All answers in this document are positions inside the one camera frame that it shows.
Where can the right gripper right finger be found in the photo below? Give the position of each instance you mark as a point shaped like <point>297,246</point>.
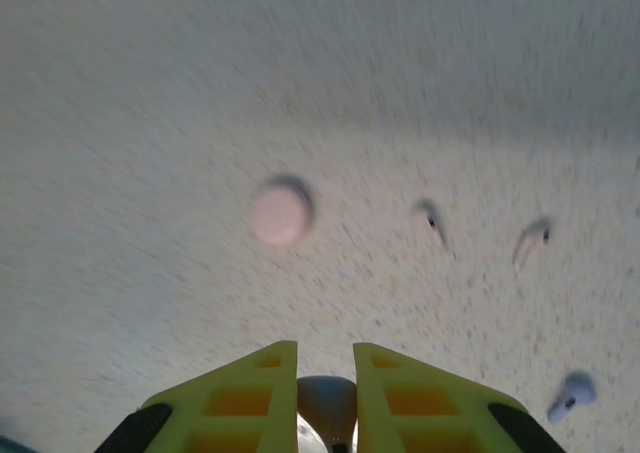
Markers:
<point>425,413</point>

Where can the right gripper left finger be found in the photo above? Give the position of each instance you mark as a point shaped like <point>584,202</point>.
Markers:
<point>235,413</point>

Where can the pink round charging case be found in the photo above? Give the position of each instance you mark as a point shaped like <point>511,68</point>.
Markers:
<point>280,213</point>

